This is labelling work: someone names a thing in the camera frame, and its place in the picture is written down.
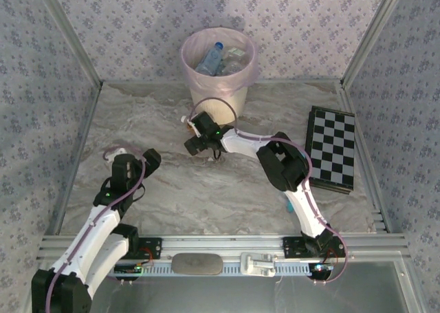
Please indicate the slotted metal strip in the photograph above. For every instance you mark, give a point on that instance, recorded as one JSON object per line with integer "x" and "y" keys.
{"x": 233, "y": 269}

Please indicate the clear bottle green white label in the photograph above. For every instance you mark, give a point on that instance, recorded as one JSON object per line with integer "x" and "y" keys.
{"x": 235, "y": 51}

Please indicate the metal latch bracket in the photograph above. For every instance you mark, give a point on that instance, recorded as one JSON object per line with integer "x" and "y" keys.
{"x": 254, "y": 263}

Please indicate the cream ribbed waste bin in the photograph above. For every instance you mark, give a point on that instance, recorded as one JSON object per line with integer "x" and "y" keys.
{"x": 240, "y": 103}

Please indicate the small circuit board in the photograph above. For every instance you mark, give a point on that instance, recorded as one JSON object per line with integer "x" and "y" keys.
{"x": 127, "y": 269}
{"x": 321, "y": 268}

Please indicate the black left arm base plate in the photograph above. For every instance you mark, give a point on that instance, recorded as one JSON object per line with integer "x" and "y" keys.
{"x": 153, "y": 247}

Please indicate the black and white chessboard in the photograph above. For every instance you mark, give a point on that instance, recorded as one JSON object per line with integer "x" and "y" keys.
{"x": 333, "y": 148}

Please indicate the clear bottle pale blue label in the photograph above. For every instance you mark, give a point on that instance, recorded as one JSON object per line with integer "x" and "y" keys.
{"x": 211, "y": 60}

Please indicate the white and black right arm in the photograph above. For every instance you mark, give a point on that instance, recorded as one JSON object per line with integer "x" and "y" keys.
{"x": 309, "y": 213}

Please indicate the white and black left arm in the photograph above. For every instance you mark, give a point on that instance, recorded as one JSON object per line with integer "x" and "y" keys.
{"x": 93, "y": 237}

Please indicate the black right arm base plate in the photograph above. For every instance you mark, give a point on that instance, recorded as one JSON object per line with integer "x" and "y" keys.
{"x": 292, "y": 247}

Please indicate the turquoise plastic tube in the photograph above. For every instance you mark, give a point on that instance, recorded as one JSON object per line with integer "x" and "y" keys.
{"x": 290, "y": 207}

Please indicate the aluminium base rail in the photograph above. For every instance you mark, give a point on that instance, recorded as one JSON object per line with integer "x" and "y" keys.
{"x": 223, "y": 247}

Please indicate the pink plastic bin liner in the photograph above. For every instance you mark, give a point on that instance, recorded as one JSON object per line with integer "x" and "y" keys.
{"x": 192, "y": 55}

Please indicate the aluminium frame post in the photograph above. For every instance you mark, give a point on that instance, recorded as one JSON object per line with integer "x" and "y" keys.
{"x": 74, "y": 44}
{"x": 371, "y": 38}

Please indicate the grey oval pad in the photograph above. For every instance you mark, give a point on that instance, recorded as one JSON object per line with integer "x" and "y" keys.
{"x": 196, "y": 264}

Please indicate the aluminium side rail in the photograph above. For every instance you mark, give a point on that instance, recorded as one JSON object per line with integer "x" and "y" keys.
{"x": 346, "y": 93}
{"x": 87, "y": 122}

